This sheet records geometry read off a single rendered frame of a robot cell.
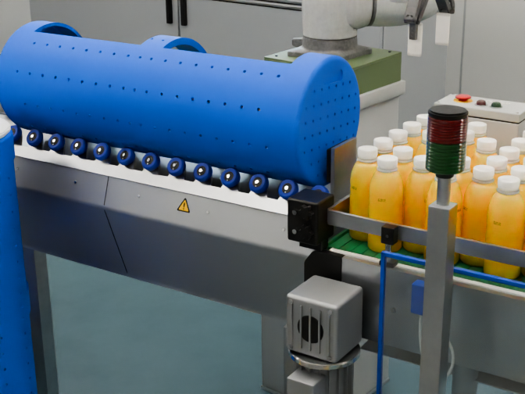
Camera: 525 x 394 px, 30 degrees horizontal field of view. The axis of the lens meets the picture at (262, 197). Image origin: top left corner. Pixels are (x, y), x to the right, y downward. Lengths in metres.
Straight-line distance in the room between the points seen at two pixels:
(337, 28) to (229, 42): 1.58
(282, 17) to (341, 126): 1.95
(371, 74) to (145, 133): 0.78
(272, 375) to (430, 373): 1.46
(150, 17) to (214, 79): 2.50
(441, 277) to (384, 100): 1.23
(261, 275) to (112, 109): 0.51
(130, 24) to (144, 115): 2.51
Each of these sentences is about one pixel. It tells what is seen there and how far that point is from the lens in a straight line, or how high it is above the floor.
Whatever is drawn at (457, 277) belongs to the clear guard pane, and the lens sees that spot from 1.77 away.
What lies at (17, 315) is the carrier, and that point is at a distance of 2.47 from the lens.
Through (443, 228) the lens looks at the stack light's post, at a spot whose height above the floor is 1.07.
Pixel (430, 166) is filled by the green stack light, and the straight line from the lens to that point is 1.59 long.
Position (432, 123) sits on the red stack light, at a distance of 1.57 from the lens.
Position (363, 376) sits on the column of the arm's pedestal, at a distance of 3.13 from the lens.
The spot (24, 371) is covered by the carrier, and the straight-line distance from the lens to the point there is 2.55.
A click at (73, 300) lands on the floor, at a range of 3.87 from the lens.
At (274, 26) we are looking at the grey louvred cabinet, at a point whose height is 0.94.
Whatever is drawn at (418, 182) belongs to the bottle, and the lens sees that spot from 1.89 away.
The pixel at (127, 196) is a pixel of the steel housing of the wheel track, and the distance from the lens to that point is 2.34.
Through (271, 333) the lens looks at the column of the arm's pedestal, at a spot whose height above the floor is 0.21.
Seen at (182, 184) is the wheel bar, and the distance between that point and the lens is 2.24.
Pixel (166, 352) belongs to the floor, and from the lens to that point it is 3.45.
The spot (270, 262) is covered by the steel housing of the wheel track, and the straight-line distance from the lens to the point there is 2.14.
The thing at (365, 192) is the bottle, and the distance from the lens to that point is 1.95.
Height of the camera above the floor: 1.66
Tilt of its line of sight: 20 degrees down
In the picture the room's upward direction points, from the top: 1 degrees counter-clockwise
